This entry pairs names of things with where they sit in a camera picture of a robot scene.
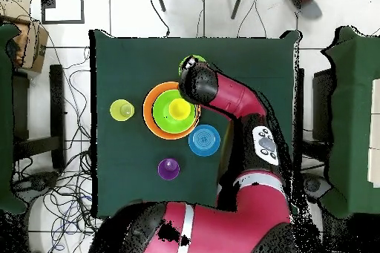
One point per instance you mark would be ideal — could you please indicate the dark green tablecloth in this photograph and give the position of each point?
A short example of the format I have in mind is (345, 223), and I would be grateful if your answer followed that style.
(133, 66)

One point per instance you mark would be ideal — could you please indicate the small green bowl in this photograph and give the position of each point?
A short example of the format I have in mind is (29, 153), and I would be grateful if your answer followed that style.
(200, 57)

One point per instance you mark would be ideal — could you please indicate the black square floor frame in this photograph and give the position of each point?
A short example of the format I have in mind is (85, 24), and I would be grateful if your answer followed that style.
(62, 21)

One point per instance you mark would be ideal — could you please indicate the translucent yellow-green cup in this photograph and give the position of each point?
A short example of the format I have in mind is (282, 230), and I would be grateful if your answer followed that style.
(122, 110)

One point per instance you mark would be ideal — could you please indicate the large orange bowl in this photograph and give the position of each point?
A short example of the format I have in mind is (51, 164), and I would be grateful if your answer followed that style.
(147, 116)

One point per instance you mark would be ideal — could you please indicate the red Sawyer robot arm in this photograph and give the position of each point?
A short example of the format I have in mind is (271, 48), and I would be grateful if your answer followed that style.
(237, 223)

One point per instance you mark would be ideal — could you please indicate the dark grey base foot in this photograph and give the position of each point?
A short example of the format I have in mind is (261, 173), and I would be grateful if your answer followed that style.
(314, 184)
(38, 183)

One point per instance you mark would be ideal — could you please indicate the opaque yellow cup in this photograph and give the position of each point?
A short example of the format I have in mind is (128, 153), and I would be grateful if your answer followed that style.
(180, 112)

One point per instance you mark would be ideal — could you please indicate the brown cardboard box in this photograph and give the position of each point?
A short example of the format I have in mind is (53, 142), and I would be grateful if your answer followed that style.
(35, 48)

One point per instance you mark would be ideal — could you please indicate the purple cup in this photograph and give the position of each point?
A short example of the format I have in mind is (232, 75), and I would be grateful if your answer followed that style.
(168, 170)

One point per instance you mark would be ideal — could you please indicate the large green bowl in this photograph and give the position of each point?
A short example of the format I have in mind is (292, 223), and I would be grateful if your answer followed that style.
(161, 119)

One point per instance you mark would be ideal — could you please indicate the person's foot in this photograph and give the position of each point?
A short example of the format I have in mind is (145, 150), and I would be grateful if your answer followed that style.
(310, 9)

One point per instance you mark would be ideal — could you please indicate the small ribbed blue bowl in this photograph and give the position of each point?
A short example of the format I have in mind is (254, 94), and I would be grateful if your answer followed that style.
(204, 140)

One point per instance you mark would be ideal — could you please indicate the green cloth covered table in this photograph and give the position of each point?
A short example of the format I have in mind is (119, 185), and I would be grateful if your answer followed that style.
(4, 116)
(353, 101)

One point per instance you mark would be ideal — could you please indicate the white box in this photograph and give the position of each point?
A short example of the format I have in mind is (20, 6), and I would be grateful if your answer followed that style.
(375, 131)

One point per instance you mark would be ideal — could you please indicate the black camera tripod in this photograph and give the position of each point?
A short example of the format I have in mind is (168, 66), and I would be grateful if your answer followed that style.
(160, 0)

